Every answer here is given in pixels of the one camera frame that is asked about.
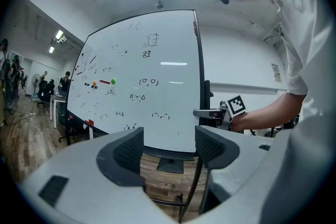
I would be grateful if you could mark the ceiling light panel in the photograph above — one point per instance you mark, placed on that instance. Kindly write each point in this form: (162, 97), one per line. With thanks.
(51, 49)
(59, 34)

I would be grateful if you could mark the paper wall poster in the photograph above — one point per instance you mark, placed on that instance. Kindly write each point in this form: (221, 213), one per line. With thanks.
(275, 72)

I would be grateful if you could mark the person's right forearm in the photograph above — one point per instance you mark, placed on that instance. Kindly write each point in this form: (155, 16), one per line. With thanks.
(267, 112)

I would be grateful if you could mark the ceiling smoke detector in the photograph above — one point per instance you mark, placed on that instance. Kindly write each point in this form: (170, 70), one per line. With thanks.
(159, 5)

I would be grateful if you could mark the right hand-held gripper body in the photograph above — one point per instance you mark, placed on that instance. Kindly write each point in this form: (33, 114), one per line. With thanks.
(236, 106)

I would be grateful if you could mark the white rolling whiteboard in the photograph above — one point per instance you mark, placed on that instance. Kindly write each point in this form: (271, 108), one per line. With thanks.
(162, 42)

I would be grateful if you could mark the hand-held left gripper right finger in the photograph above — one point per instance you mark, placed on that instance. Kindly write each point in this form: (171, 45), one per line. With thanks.
(231, 154)

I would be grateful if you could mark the person in white shirt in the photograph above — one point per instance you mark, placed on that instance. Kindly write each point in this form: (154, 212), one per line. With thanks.
(302, 34)

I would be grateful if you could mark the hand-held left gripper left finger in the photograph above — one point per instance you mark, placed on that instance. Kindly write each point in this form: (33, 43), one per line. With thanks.
(92, 178)

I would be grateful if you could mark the white table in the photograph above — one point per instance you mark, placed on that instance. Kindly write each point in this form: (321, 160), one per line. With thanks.
(56, 98)

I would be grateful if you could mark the red plastic block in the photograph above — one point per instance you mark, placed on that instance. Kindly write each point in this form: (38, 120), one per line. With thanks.
(89, 122)

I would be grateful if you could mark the green round magnet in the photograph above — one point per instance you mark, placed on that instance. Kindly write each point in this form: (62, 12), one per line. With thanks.
(113, 81)

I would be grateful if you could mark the red magnetic strip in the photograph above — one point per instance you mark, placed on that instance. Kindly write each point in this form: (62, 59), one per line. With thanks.
(105, 81)

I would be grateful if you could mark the black office chair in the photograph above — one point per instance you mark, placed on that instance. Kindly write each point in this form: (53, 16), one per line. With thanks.
(44, 90)

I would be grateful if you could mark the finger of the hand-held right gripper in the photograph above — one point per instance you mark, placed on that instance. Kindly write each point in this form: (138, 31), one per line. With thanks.
(210, 113)

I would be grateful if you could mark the standing fan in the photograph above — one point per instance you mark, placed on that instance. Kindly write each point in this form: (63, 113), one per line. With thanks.
(36, 80)

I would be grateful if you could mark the white ceiling security camera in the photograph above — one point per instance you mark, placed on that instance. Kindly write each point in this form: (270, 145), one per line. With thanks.
(61, 39)

